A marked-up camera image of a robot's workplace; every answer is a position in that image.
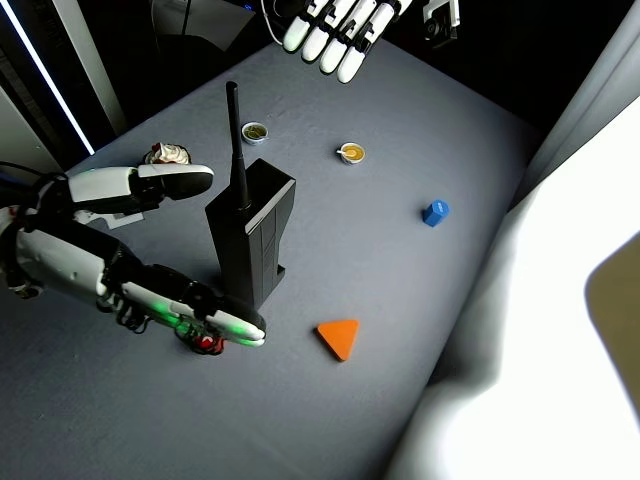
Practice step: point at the black walkie-talkie radio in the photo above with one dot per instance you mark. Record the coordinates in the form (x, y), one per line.
(250, 235)

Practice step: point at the small bowl of orange soup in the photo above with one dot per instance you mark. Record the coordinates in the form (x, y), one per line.
(351, 153)

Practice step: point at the grey background board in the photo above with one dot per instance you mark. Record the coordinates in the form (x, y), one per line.
(210, 22)

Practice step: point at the small bowl of green soup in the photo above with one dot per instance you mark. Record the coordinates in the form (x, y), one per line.
(255, 133)

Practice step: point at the blue block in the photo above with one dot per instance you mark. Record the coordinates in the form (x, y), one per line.
(435, 214)

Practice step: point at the toy cupcake with red heart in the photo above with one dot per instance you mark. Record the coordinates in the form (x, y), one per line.
(167, 152)

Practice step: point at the grey table cloth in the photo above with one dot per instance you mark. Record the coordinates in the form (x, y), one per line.
(350, 250)

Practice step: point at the grey blurred beam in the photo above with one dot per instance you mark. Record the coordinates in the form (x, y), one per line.
(590, 90)

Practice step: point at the white pillar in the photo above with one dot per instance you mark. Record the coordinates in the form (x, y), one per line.
(85, 50)

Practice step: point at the white light strip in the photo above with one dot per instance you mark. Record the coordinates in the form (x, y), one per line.
(45, 75)

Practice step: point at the orange triangle block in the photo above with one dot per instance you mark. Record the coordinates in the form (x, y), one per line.
(341, 337)

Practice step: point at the grey cabinet panel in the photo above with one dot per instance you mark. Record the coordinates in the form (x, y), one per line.
(25, 135)

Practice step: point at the red cylinder with white cross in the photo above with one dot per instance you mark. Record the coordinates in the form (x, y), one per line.
(205, 343)

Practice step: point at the white blurred shell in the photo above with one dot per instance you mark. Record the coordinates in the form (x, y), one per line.
(540, 325)

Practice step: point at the beige blurred panel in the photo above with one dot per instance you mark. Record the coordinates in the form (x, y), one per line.
(620, 320)

